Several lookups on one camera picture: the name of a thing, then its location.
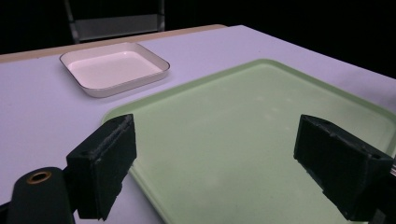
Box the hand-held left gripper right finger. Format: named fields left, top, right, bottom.
left=293, top=114, right=395, bottom=222

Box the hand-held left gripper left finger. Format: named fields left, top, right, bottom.
left=65, top=113, right=138, bottom=222

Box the white square dish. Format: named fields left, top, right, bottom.
left=59, top=41, right=171, bottom=99

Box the light green plastic tray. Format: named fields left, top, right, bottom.
left=101, top=58, right=396, bottom=224

